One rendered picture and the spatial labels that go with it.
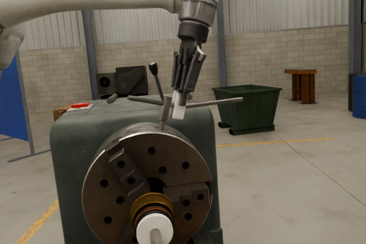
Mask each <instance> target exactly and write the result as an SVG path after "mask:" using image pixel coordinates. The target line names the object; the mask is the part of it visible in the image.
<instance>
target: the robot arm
mask: <svg viewBox="0 0 366 244"><path fill-rule="evenodd" d="M218 1H219V0H0V80H1V75H2V70H3V69H6V68H7V67H8V66H9V65H10V64H11V62H12V60H13V58H14V56H15V54H16V52H17V50H18V48H19V47H20V45H21V44H22V42H23V40H24V37H25V27H24V24H23V23H24V22H27V21H30V20H33V19H36V18H38V17H42V16H45V15H49V14H54V13H59V12H64V11H74V10H110V9H151V8H162V9H166V10H167V11H169V12H170V13H171V14H178V20H179V21H180V22H181V23H180V24H179V29H178V38H179V39H181V40H182V42H181V45H180V47H179V50H178V51H174V54H173V55H174V62H173V71H172V80H171V87H173V90H174V93H173V98H172V103H175V104H174V108H173V107H171V108H170V111H169V117H172V119H179V120H183V119H184V114H185V108H186V103H187V98H188V94H189V93H190V92H194V90H195V87H196V84H197V80H198V77H199V73H200V70H201V68H202V64H203V62H204V60H205V58H206V53H203V52H202V51H201V50H202V44H204V43H206V42H207V39H208V33H209V29H208V28H210V27H212V26H213V24H214V19H215V14H216V10H217V5H218Z"/></svg>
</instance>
